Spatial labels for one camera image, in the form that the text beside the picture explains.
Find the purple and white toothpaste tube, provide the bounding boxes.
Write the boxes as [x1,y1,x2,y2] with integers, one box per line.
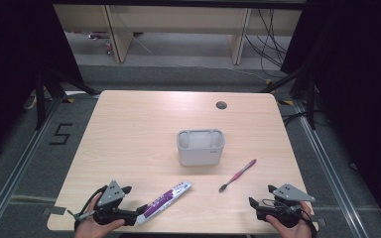
[135,179,193,227]

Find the person's right hand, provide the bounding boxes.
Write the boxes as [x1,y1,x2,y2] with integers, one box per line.
[266,201,314,238]

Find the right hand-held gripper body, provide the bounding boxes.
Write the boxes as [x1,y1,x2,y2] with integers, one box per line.
[256,182,316,229]

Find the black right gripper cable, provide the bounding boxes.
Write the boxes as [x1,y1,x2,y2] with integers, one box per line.
[261,197,318,237]

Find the aluminium floor rail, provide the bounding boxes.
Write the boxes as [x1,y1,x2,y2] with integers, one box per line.
[294,100,369,238]
[0,95,64,238]

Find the grey floor tape patch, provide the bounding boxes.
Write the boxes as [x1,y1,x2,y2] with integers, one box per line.
[43,205,67,216]

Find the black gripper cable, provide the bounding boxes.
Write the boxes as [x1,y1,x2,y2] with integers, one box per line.
[261,197,318,237]
[67,185,108,232]

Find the dark curtain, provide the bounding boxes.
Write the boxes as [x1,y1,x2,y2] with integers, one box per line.
[0,0,84,167]
[281,0,381,229]

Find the black floor cable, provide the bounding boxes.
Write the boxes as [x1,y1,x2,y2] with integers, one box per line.
[282,111,309,127]

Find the bundle of black cables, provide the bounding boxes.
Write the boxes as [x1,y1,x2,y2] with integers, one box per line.
[244,9,292,80]

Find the person's left hand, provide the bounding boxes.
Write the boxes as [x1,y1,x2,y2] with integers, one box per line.
[73,192,125,238]

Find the pink toothbrush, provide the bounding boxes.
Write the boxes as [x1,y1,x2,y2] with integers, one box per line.
[218,159,258,193]

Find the black metal stand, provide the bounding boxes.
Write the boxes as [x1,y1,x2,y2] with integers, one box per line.
[261,65,317,131]
[34,67,100,130]

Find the grey plastic holder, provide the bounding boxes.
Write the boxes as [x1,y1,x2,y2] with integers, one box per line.
[177,128,226,167]

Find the light wooden shelf unit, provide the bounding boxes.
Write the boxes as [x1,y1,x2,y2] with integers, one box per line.
[53,4,303,65]

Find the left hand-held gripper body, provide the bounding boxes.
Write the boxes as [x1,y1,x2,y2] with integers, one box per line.
[93,179,140,227]

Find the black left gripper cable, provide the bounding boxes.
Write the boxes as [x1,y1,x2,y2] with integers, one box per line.
[67,185,108,232]

